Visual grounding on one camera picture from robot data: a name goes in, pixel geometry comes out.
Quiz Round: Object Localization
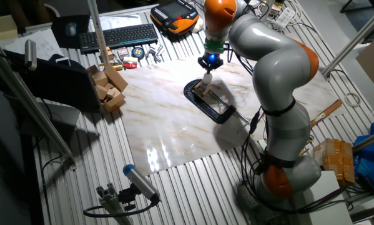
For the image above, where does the white egg-shaped object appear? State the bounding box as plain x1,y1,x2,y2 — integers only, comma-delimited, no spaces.
190,16,205,34

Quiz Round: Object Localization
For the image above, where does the wooden handle hammer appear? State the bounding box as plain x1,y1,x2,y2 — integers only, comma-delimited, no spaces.
309,99,344,129

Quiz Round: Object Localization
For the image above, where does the brass pipe fitting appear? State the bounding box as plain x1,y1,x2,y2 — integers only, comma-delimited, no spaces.
99,62,124,71

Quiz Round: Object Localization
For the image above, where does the taped cardboard package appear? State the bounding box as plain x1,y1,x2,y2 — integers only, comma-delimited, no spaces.
312,137,357,189

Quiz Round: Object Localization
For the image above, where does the marble pattern mat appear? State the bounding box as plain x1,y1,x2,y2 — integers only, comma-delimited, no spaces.
117,55,347,177

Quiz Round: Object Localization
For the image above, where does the long aluminium bar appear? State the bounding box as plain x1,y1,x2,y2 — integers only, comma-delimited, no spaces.
0,43,77,171

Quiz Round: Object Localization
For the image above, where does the black laptop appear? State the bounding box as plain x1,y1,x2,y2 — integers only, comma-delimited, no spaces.
1,49,102,139

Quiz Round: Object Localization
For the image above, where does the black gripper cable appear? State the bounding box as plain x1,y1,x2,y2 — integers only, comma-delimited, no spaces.
223,42,257,76

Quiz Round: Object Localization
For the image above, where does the silver camera blue cap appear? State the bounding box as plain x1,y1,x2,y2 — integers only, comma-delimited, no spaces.
122,163,161,203

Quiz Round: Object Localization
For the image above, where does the white light bulb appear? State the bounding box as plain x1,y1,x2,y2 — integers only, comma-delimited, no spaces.
201,72,214,86

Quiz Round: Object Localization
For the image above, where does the silver camera on bar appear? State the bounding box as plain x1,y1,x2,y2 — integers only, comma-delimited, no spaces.
24,39,38,72

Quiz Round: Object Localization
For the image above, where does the black keyboard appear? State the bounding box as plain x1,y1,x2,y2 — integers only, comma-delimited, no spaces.
78,22,159,55

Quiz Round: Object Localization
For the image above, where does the wooden peg rack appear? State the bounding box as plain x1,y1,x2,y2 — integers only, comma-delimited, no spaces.
298,134,316,156

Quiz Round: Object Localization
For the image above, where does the white power strip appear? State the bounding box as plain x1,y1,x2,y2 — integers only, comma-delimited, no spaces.
272,6,297,32

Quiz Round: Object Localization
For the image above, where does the aluminium profile post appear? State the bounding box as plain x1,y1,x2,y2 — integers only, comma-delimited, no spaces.
86,0,110,68
260,0,275,17
351,127,374,154
318,1,374,82

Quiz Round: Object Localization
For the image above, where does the black camera cable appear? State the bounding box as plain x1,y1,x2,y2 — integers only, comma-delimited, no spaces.
82,199,160,219

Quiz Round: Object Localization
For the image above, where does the black mouse pad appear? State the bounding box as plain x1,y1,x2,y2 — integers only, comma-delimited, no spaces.
51,14,91,49

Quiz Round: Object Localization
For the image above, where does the silver metal pipe fitting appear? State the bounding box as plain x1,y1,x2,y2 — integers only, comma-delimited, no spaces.
145,44,166,63

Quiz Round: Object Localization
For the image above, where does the thin pale ring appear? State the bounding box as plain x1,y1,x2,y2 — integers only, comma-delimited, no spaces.
344,92,362,108

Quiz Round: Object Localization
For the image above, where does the dark computer mouse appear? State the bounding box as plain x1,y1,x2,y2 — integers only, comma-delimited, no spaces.
64,22,78,38

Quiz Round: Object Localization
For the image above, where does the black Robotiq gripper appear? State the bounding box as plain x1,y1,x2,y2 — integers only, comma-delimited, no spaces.
197,52,224,77

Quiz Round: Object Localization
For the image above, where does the black iron C-clamp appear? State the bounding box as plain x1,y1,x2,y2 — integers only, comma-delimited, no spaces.
183,78,251,129

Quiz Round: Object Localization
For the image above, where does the black blue tape measure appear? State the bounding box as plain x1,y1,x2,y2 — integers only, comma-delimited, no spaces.
130,46,147,62

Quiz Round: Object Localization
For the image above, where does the white paper sheet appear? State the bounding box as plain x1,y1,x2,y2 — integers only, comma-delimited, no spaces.
3,28,64,62

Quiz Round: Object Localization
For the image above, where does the open cardboard box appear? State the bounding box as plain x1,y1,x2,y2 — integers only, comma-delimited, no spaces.
86,64,129,114

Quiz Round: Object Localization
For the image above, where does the orange black teach pendant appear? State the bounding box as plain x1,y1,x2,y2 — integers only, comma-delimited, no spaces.
149,0,200,36

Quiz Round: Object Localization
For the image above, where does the white red pipe valve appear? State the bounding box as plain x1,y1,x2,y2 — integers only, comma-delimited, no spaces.
122,56,139,70

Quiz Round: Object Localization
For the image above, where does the blue bag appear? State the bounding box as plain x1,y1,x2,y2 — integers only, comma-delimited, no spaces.
353,121,374,193

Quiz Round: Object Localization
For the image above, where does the tan cardboard box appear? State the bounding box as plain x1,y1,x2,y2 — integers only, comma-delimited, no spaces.
0,14,19,45

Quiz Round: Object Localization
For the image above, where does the short aluminium profile stand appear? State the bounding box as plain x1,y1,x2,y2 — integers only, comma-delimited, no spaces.
96,182,135,225

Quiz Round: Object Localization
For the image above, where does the printed paper sheet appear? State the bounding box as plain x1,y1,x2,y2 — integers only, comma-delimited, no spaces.
89,12,152,33

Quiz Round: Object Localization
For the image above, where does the small red white box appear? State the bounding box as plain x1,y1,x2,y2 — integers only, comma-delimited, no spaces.
116,46,130,61

